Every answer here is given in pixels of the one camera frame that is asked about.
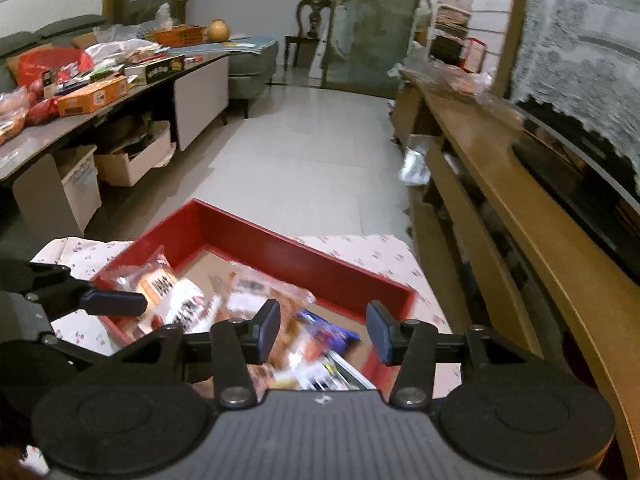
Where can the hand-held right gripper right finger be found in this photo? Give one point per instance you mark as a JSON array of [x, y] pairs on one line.
[[380, 330]]

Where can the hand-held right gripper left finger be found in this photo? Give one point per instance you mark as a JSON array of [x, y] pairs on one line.
[[267, 327]]

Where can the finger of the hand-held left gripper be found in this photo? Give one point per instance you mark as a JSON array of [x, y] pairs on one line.
[[112, 303], [70, 347]]

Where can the orange translucent snack packet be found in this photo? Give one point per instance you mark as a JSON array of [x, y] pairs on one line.
[[245, 287]]

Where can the orange black print snack packet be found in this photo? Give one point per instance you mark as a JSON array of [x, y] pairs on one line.
[[156, 282]]

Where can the blue red snack packet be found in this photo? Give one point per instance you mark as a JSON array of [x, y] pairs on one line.
[[327, 336]]

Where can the white snack bag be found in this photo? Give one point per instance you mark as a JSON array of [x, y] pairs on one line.
[[325, 372]]

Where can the red rectangular box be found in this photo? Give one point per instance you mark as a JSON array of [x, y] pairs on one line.
[[300, 260]]

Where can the brown white snack packet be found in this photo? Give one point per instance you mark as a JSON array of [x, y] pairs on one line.
[[190, 306]]

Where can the cherry print tablecloth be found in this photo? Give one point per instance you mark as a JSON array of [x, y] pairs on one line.
[[380, 255]]

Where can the white storage bin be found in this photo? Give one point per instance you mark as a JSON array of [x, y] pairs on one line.
[[82, 185]]

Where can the white cardboard box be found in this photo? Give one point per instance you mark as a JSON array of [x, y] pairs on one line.
[[132, 160]]

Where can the silver foil bag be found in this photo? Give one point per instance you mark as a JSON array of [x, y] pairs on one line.
[[414, 166]]

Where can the wooden television cabinet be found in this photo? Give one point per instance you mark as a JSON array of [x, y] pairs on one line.
[[500, 200]]

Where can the long grey table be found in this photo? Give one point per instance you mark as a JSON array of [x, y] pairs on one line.
[[45, 132]]

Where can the red snack bag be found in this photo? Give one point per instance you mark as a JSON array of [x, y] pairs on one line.
[[42, 110]]

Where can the orange cardboard box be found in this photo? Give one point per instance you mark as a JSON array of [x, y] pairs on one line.
[[92, 95]]

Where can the orange snack bag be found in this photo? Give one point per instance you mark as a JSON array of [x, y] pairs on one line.
[[12, 115]]

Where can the black printed box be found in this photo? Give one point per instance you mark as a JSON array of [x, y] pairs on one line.
[[155, 69]]

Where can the red plastic bag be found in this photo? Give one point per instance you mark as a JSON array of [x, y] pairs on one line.
[[40, 62]]

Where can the black television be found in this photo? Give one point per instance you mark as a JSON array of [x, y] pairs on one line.
[[575, 160]]

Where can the grey green sofa seat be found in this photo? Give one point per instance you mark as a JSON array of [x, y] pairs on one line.
[[252, 67]]

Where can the orange basket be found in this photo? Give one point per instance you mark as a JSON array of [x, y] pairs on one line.
[[180, 35]]

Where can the grey green sofa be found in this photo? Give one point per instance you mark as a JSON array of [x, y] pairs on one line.
[[30, 35]]

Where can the small red white box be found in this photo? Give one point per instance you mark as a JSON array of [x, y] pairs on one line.
[[474, 55]]

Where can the glass door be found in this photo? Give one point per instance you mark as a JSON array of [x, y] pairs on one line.
[[370, 30]]

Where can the dark wooden chair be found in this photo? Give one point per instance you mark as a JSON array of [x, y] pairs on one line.
[[314, 12]]

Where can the white lace cloth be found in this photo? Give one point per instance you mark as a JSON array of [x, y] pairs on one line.
[[575, 35]]

